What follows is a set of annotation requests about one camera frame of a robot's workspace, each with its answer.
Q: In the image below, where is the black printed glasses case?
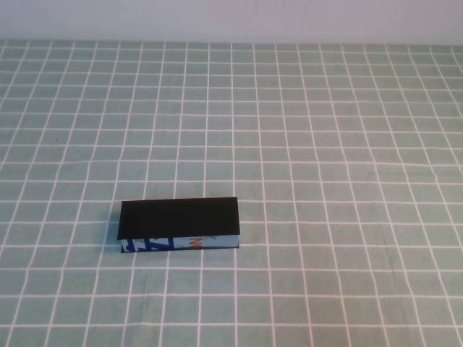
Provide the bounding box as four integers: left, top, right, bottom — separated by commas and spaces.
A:
117, 197, 242, 254

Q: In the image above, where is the green checkered tablecloth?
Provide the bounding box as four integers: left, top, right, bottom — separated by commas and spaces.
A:
0, 38, 463, 347

